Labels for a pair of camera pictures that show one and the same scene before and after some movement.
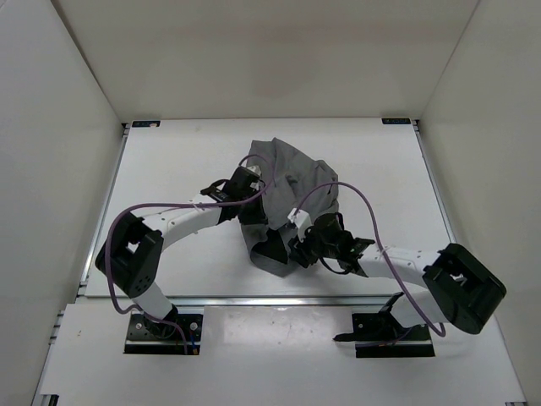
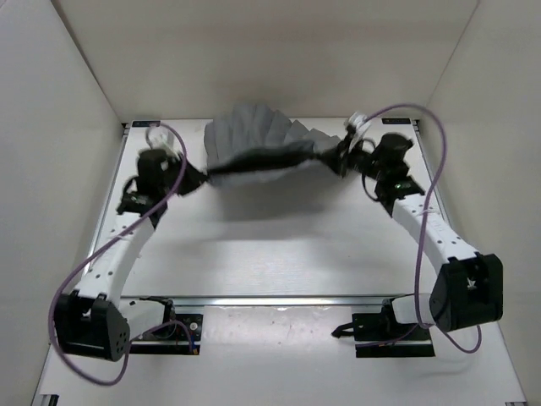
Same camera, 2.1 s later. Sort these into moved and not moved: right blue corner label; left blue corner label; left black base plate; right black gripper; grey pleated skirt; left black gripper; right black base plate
Moved: left black gripper; grey pleated skirt; right black gripper
Not moved: right black base plate; right blue corner label; left blue corner label; left black base plate
